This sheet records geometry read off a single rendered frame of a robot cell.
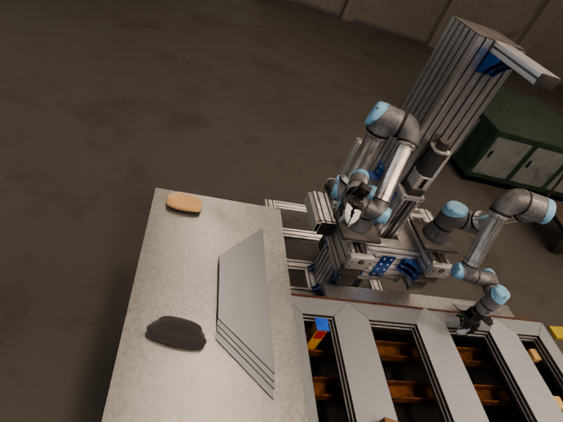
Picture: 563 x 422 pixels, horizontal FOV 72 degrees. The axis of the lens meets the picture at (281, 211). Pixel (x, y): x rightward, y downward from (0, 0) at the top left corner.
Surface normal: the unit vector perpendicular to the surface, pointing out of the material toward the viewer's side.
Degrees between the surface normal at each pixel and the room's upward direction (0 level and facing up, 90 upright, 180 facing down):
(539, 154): 90
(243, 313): 0
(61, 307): 0
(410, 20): 90
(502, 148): 90
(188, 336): 0
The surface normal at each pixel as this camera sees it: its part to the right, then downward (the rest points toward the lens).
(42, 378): 0.30, -0.72
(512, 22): 0.12, 0.69
